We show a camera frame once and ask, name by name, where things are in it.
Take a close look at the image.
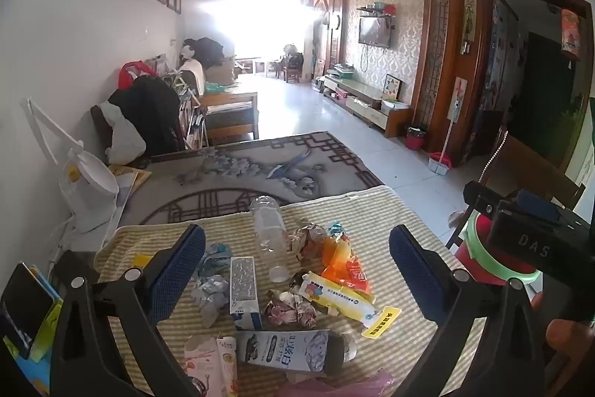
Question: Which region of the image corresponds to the carved wooden chair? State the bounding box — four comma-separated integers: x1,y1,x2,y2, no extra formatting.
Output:
446,125,586,249

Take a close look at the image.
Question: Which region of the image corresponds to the grey patterned blanket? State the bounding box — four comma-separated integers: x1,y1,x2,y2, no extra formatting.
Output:
114,131,386,230

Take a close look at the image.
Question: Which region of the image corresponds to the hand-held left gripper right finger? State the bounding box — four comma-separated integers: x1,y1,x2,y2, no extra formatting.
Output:
388,224,559,397

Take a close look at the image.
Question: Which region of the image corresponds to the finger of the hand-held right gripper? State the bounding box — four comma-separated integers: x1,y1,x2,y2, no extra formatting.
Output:
463,181,519,216
514,189,563,223

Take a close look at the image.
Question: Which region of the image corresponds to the clear plastic bottle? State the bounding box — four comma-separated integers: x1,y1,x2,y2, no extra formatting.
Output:
250,195,291,284

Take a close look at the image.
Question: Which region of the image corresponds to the grey-brown paper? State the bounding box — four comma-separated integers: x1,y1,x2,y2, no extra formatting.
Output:
286,222,328,260

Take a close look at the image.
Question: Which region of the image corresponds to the panda plush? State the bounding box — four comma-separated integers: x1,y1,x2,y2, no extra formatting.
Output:
179,44,200,67

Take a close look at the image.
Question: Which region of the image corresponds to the yellow printed box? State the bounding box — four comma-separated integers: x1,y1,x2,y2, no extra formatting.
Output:
361,308,403,339

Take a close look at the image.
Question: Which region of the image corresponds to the wall television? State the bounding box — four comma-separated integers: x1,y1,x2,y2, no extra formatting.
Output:
358,16,391,49

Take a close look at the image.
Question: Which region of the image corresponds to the white printed paper carton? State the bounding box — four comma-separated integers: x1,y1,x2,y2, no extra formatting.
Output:
183,334,239,397

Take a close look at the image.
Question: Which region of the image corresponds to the black phone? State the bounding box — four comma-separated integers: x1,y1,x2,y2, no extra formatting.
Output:
0,262,54,361

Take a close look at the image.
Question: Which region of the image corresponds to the white yellow wrapper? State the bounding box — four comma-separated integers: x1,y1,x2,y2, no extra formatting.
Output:
297,270,379,328

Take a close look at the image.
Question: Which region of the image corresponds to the framed star picture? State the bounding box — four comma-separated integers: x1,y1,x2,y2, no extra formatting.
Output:
383,74,403,100

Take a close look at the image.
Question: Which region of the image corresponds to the black bag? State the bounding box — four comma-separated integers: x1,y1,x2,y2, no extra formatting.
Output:
108,75,182,156

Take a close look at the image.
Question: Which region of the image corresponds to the red hanging lantern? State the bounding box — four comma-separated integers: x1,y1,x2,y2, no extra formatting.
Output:
560,9,582,60

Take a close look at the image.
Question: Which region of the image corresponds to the wooden sofa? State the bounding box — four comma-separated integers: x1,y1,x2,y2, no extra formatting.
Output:
179,53,261,142

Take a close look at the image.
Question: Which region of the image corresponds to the small wooden chair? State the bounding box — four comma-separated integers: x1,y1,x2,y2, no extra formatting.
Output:
279,53,303,84

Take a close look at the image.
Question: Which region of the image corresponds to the white low table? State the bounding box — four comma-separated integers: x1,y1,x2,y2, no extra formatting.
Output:
235,57,275,77

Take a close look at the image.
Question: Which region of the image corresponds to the orange snack bag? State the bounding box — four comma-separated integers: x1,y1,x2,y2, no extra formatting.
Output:
321,234,375,295

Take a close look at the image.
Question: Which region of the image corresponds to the red bin with green rim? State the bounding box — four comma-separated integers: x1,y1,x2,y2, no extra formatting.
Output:
453,208,542,286

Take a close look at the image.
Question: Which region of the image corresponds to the small red waste bin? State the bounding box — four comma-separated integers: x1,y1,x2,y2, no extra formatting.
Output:
404,126,427,151

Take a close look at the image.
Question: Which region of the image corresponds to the black clothing pile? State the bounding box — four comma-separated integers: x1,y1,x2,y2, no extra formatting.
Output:
195,36,226,67

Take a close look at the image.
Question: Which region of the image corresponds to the book rack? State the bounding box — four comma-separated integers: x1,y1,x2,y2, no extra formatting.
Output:
172,71,210,149

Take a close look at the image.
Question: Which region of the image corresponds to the striped beige mat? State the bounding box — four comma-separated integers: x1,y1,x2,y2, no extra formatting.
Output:
93,184,486,397

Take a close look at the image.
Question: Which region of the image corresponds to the wooden television cabinet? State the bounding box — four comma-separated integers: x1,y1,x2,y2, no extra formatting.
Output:
323,74,412,137

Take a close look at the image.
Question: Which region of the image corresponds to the hanging wall scroll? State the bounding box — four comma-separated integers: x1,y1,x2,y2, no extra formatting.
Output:
462,0,477,54

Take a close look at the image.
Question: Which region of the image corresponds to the blue yellow book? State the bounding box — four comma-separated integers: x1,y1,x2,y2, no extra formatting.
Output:
14,264,63,379

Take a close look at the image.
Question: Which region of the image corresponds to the colourful wall poster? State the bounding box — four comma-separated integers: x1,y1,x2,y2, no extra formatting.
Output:
479,0,517,114

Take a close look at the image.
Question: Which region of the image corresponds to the red bag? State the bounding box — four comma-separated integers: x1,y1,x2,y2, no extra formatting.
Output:
118,61,159,91

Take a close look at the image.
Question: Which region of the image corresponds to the crumpled pinkish paper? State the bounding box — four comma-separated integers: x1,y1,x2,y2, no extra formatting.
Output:
264,290,319,330

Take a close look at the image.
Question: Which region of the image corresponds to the small white blue carton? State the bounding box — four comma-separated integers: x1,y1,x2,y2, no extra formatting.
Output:
229,256,263,331

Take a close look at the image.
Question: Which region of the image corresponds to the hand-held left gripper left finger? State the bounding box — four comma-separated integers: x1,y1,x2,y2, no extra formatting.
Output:
49,222,208,397

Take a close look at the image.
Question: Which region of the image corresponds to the white plastic bag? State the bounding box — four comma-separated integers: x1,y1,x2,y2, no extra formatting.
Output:
100,102,147,165

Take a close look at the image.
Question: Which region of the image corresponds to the person's right hand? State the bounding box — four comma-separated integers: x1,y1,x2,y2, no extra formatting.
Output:
530,291,595,361

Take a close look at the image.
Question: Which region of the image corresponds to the long-handled dustpan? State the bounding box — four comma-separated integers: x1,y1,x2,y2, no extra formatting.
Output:
428,90,459,175

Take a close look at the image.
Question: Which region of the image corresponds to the long milk carton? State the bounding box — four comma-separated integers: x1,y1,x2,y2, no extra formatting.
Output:
235,329,347,377

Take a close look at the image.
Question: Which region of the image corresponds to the wall shelf with containers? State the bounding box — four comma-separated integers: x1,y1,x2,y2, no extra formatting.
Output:
357,1,397,19

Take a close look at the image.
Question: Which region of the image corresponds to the crumpled blue-grey wrapper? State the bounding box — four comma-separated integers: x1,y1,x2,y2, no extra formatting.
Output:
200,243,233,281

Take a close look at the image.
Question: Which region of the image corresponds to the crumpled silver foil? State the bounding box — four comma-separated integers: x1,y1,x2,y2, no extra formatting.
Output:
190,273,231,328

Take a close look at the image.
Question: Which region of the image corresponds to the white desk lamp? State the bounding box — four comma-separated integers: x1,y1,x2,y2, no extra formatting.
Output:
25,97,120,235

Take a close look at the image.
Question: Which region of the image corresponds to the pink plastic bag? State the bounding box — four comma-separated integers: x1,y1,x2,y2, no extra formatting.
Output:
288,371,396,397

